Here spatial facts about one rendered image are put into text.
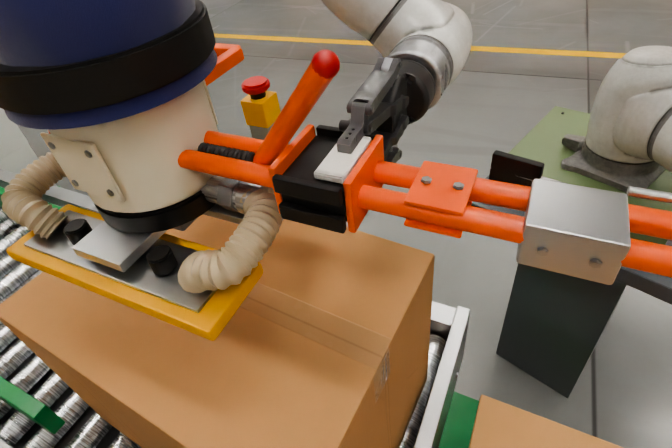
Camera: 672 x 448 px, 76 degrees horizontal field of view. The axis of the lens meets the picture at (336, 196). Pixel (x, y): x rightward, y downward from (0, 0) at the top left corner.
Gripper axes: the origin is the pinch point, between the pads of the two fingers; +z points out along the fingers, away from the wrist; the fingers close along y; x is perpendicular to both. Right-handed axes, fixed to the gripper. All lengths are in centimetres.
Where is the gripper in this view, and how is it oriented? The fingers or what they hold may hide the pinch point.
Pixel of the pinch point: (345, 177)
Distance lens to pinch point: 42.1
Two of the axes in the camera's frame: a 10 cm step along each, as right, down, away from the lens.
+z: -4.2, 6.2, -6.7
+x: -9.0, -1.9, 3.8
